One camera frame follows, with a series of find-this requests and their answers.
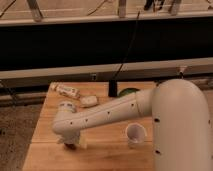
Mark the wooden cutting board table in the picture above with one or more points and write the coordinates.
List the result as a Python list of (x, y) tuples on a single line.
[(105, 147)]

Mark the white plastic bottle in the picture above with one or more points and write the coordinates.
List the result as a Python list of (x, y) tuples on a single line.
[(65, 90)]

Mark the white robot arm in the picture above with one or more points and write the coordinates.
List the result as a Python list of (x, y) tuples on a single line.
[(180, 117)]

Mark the black camera post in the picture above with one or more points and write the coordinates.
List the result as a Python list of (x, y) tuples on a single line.
[(112, 90)]

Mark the dark red pepper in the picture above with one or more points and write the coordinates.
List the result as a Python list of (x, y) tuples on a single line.
[(71, 146)]

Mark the green bowl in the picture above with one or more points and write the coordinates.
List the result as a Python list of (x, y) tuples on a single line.
[(127, 91)]

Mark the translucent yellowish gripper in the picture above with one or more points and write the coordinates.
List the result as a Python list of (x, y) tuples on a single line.
[(82, 143)]

